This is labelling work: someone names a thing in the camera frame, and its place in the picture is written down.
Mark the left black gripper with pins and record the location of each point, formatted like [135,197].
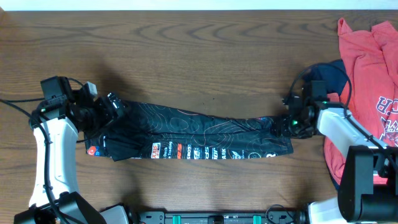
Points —
[108,116]

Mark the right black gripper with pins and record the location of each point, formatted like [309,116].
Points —
[280,122]

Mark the black orange-patterned jersey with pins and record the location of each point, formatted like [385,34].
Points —
[159,132]

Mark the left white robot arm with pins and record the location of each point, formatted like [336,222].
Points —
[56,123]

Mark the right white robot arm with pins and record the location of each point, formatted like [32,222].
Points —
[368,187]

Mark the navy blue garment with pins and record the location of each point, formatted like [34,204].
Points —
[332,73]

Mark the red printed t-shirt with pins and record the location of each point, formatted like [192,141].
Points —
[370,60]

